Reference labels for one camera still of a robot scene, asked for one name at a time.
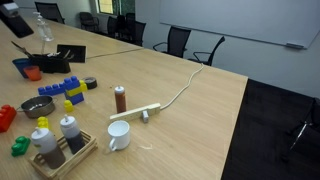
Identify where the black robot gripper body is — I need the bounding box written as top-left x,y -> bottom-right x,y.
0,13 -> 35,39

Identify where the long blue toy block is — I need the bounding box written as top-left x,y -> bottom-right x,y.
37,83 -> 67,97

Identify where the yellow block between blue blocks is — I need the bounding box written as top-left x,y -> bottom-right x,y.
65,79 -> 88,98

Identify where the red toy block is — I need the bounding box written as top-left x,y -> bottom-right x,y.
0,104 -> 18,134

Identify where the small yellow toy block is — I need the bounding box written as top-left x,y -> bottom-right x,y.
63,99 -> 75,113

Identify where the green toy block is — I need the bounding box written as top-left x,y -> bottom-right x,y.
10,135 -> 32,158

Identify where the clear pump sanitizer bottle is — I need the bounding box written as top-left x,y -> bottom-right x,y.
32,11 -> 55,43

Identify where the black office chair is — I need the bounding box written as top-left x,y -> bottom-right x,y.
132,20 -> 147,47
79,11 -> 101,33
188,35 -> 226,67
152,25 -> 192,59
106,15 -> 120,38
34,1 -> 66,25
283,97 -> 320,163
117,12 -> 136,43

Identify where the orange plastic cup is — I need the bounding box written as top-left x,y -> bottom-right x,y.
23,65 -> 43,82

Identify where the black tool organizer tray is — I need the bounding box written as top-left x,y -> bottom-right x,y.
29,53 -> 72,75

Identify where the black flat tablet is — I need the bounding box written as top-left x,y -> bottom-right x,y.
56,43 -> 87,64

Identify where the metal pot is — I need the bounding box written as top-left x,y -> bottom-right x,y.
16,95 -> 58,120

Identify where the window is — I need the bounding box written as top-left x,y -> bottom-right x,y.
97,0 -> 136,17

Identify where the black tape roll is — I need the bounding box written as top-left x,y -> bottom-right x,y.
81,76 -> 98,90

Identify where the slim squeeze bottle dark sauce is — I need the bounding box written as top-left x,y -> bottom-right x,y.
59,114 -> 86,155

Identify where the brown sauce bottle white cap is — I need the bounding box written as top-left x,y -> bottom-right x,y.
114,85 -> 128,114

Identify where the large squeeze bottle brown sauce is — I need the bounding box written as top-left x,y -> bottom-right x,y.
30,126 -> 67,170

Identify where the wooden slat crate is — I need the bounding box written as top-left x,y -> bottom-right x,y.
28,129 -> 99,180

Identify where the beige power strip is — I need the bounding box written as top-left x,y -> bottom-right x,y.
109,102 -> 162,123

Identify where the white ceramic mug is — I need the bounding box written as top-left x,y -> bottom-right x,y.
107,120 -> 132,153

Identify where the white plug adapter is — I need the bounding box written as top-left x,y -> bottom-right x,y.
141,110 -> 150,124

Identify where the grey whiteboard eraser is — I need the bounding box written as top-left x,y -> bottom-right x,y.
285,41 -> 305,50

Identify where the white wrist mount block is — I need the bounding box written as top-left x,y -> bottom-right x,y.
0,1 -> 20,18

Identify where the dark long-handled tool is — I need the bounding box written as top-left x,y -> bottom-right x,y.
10,40 -> 34,59

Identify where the white power cable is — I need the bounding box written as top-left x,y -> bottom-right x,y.
159,63 -> 205,111

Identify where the white wall whiteboard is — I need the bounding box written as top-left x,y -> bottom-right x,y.
159,0 -> 320,50

